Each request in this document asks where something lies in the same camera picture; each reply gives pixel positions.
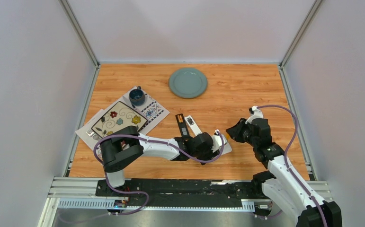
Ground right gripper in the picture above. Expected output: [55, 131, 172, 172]
[226, 118, 258, 148]

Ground white remote with QR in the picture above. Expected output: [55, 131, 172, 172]
[184, 115, 202, 136]

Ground white remote with batteries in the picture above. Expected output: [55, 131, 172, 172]
[213, 142, 232, 156]

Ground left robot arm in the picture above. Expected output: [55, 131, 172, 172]
[93, 126, 227, 196]

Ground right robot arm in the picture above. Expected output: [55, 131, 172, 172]
[226, 118, 343, 227]

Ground black remote control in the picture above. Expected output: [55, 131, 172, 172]
[175, 113, 190, 139]

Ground grey-green round plate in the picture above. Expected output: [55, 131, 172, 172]
[168, 68, 208, 99]

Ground patterned paper placemat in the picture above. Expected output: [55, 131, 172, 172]
[76, 86, 169, 149]

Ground dark blue cup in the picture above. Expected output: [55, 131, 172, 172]
[128, 86, 146, 106]

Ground floral square plate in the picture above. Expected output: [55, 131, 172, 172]
[91, 101, 148, 138]

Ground metal fork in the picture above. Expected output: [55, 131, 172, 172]
[86, 129, 102, 141]

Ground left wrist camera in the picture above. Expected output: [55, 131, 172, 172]
[212, 130, 229, 146]

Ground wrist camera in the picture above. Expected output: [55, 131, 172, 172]
[245, 105, 264, 124]
[212, 130, 229, 146]

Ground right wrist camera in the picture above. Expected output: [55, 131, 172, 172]
[245, 105, 264, 124]

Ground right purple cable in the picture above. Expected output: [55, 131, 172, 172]
[257, 105, 329, 227]

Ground purple cable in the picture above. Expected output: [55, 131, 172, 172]
[93, 130, 225, 166]
[257, 105, 329, 227]

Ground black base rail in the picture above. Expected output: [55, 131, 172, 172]
[95, 178, 268, 208]

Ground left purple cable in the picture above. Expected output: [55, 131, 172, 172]
[93, 130, 225, 166]

